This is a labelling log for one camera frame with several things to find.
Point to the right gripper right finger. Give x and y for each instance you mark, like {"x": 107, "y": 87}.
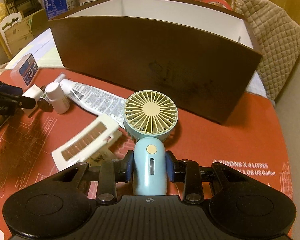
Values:
{"x": 186, "y": 172}

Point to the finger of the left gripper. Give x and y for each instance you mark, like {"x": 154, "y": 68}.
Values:
{"x": 10, "y": 99}

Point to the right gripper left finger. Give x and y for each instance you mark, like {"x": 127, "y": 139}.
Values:
{"x": 111, "y": 173}

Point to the white hair claw clip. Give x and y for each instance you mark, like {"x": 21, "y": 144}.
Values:
{"x": 90, "y": 145}

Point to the blue handheld mini fan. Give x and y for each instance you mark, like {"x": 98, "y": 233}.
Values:
{"x": 149, "y": 118}

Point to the clear plastic case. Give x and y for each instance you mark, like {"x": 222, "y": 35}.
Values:
{"x": 24, "y": 72}

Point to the white usb charger cube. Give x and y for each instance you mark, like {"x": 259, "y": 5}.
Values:
{"x": 30, "y": 99}

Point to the white pill bottle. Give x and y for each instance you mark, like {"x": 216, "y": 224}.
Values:
{"x": 56, "y": 96}

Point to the white cream tube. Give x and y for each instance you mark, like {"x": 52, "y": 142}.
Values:
{"x": 95, "y": 100}

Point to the brown cardboard storage box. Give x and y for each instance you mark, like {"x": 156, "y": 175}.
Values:
{"x": 202, "y": 56}

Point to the brown cardboard carton with handle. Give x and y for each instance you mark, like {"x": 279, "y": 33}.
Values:
{"x": 17, "y": 31}

